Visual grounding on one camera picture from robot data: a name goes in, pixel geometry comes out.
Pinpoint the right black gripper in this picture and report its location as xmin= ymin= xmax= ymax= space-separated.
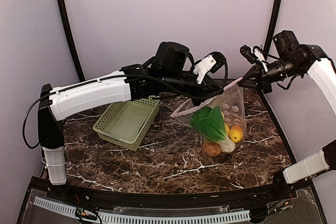
xmin=238 ymin=56 xmax=302 ymax=93

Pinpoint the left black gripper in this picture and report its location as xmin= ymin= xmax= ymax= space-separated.
xmin=162 ymin=70 xmax=225 ymax=106

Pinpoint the green bok choy toy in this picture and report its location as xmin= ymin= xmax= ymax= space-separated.
xmin=190 ymin=106 xmax=236 ymax=153

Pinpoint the clear zip top bag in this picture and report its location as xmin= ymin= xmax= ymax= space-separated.
xmin=171 ymin=78 xmax=246 ymax=157

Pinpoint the orange yellow mango toy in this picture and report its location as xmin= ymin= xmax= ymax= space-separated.
xmin=229 ymin=125 xmax=244 ymax=143

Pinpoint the brown potato toy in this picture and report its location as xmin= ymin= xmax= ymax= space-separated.
xmin=202 ymin=143 xmax=222 ymax=157

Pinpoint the green plastic basket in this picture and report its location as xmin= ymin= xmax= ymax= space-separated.
xmin=93 ymin=96 xmax=160 ymax=152

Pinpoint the yellow lemon toy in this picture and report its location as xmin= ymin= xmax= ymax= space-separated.
xmin=224 ymin=123 xmax=230 ymax=136

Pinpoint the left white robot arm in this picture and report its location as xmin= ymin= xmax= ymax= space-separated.
xmin=34 ymin=42 xmax=228 ymax=201

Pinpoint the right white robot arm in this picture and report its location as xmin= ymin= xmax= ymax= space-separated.
xmin=239 ymin=44 xmax=335 ymax=200

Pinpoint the small circuit board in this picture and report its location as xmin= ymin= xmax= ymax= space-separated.
xmin=75 ymin=208 xmax=98 ymax=221

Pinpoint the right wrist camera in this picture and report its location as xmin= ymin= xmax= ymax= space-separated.
xmin=273 ymin=30 xmax=299 ymax=58

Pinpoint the right black frame post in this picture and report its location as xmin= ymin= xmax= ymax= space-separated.
xmin=264 ymin=0 xmax=282 ymax=53

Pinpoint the black frame post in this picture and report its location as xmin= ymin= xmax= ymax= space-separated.
xmin=57 ymin=0 xmax=85 ymax=81
xmin=264 ymin=0 xmax=282 ymax=53

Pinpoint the black front rail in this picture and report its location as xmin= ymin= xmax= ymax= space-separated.
xmin=28 ymin=176 xmax=309 ymax=210

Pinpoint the white slotted cable duct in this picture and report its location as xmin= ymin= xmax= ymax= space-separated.
xmin=33 ymin=196 xmax=251 ymax=223

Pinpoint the left black frame post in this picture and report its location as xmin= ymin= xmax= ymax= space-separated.
xmin=57 ymin=0 xmax=85 ymax=81

